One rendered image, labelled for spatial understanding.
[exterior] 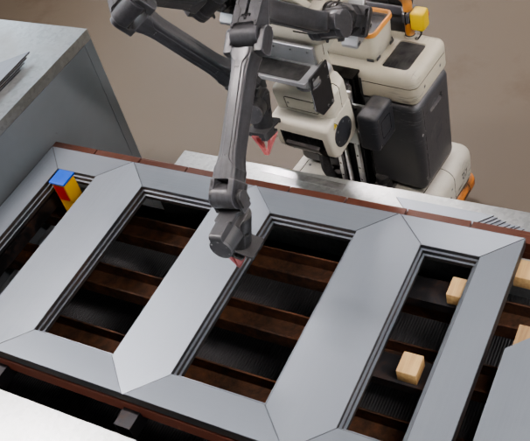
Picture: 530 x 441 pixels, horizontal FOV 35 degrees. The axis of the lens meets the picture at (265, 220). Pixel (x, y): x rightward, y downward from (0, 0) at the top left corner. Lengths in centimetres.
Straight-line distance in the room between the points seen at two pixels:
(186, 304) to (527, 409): 89
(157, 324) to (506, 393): 88
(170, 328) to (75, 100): 111
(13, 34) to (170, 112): 133
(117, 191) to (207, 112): 166
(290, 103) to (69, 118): 78
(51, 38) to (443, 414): 188
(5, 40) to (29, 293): 106
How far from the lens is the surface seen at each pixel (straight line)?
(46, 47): 303
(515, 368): 199
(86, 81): 306
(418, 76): 283
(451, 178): 324
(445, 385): 196
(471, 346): 202
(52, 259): 252
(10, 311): 245
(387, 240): 224
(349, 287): 215
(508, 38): 433
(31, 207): 275
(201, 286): 226
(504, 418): 192
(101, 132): 316
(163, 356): 215
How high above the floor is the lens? 251
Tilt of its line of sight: 45 degrees down
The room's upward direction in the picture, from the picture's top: 17 degrees counter-clockwise
